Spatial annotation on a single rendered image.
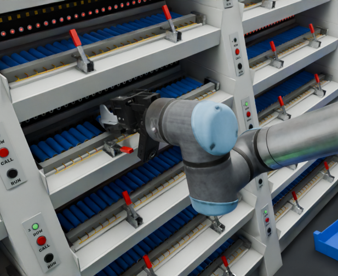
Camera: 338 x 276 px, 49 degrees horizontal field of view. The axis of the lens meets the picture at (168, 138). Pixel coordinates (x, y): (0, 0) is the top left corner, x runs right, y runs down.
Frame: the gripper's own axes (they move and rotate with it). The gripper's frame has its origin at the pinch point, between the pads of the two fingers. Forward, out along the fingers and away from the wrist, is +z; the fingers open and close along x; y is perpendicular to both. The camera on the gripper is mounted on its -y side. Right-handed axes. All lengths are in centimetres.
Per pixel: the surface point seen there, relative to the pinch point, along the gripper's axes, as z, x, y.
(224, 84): -5.9, -37.4, -3.0
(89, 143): -3.4, 8.7, -2.0
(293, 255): -12, -53, -76
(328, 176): -9, -91, -62
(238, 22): -7.9, -45.6, 13.0
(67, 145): -0.2, 12.5, -1.4
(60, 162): -3.6, 16.5, -2.9
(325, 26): -4, -107, -1
